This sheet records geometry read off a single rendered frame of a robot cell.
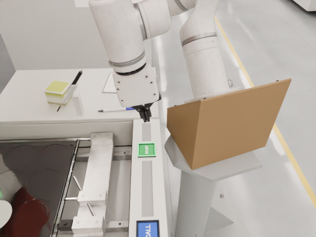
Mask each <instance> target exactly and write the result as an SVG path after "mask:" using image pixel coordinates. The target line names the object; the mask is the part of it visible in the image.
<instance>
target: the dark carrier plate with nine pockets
mask: <svg viewBox="0 0 316 237"><path fill-rule="evenodd" d="M74 146H75V141H66V142H16V143H0V200H4V201H7V202H9V203H10V204H11V206H12V214H11V216H10V218H9V220H8V222H7V223H6V224H5V225H4V226H3V227H1V228H0V237H50V235H51V231H52V228H53V224H54V221H55V216H56V212H57V209H58V205H59V202H60V198H61V194H62V191H63V186H64V183H65V179H66V175H67V172H68V168H69V165H70V161H71V157H72V153H73V149H74Z"/></svg>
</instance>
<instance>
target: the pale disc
mask: <svg viewBox="0 0 316 237"><path fill-rule="evenodd" d="M11 214H12V206H11V204H10V203H9V202H7V201H4V200H0V228H1V227H3V226H4V225H5V224H6V223H7V222H8V220H9V218H10V216H11Z"/></svg>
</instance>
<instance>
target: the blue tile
mask: <svg viewBox="0 0 316 237"><path fill-rule="evenodd" d="M138 237H158V226H157V222H147V223H138Z"/></svg>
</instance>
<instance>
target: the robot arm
mask: <svg viewBox="0 0 316 237"><path fill-rule="evenodd" d="M219 3H220V0H143V1H141V2H137V3H133V2H132V0H89V2H88V4H89V6H90V9H91V12H92V15H93V17H94V20H95V23H96V26H97V28H98V31H99V33H100V36H101V39H102V42H103V45H104V47H105V50H106V53H107V55H108V58H109V61H108V66H109V67H110V66H111V67H112V68H113V71H112V75H113V81H114V85H115V89H116V92H117V95H118V99H119V102H120V104H121V106H122V107H131V108H133V109H136V111H137V112H139V114H140V117H141V119H143V121H144V123H145V122H150V117H151V111H150V107H151V105H152V104H153V103H154V102H157V101H159V100H161V94H160V93H159V91H158V85H157V81H156V78H155V75H154V73H153V70H152V68H151V66H150V64H149V62H148V60H147V57H146V54H145V50H144V46H143V41H144V40H147V39H150V38H153V37H156V36H159V35H162V34H164V33H166V32H168V31H169V30H170V28H171V25H172V19H171V18H172V17H171V16H177V15H180V14H182V13H184V12H186V11H188V10H190V9H192V8H194V10H193V11H192V13H191V15H190V16H189V18H188V19H187V20H186V22H185V23H184V24H183V26H182V27H181V29H180V33H179V34H180V40H181V45H182V50H183V54H184V58H185V62H186V66H187V70H188V74H189V79H190V84H191V88H192V92H193V96H194V98H193V99H189V100H186V101H184V103H190V102H194V101H198V100H202V99H204V98H210V97H214V96H218V95H223V94H227V93H231V92H235V91H239V90H241V87H237V88H234V89H230V87H233V81H232V79H229V80H228V79H227V75H226V71H225V67H224V63H223V58H222V55H221V49H220V45H219V41H218V37H217V32H216V28H215V21H214V18H215V13H216V10H217V7H218V5H219ZM143 104H144V106H143Z"/></svg>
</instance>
